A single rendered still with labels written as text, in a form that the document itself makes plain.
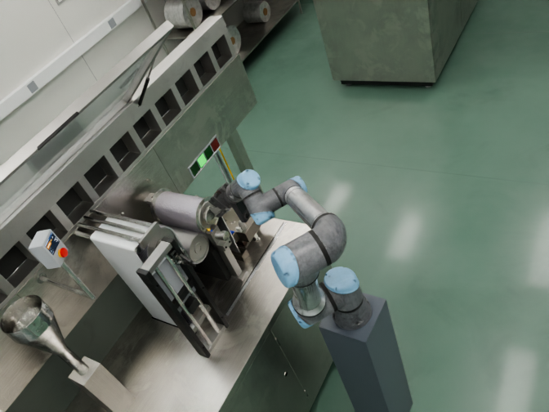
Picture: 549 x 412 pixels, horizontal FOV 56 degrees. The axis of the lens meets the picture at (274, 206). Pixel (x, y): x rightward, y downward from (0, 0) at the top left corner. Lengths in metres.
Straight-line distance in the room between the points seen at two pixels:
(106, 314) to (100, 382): 0.38
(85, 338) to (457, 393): 1.77
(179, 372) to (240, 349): 0.26
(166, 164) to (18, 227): 0.72
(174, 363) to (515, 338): 1.74
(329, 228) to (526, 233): 2.10
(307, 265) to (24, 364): 1.16
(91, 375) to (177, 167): 0.98
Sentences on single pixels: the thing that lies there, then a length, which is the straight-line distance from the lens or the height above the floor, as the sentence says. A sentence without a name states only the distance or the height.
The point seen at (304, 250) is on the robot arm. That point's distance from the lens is 1.44.
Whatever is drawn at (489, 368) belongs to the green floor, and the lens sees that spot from 2.90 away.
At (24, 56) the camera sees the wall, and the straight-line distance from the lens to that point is 4.67.
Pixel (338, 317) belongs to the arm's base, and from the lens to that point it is 1.97.
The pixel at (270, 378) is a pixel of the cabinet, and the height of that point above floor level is 0.63.
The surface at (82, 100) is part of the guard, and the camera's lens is 1.58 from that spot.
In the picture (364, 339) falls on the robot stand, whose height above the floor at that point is 0.90.
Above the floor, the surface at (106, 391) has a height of 1.06.
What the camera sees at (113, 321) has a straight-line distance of 2.34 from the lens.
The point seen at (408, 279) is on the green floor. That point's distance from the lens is 3.22.
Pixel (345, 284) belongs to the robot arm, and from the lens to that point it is 1.83.
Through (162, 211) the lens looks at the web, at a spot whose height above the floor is 1.28.
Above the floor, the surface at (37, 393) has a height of 1.07.
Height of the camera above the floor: 2.56
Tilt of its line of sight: 41 degrees down
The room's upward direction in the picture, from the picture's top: 23 degrees counter-clockwise
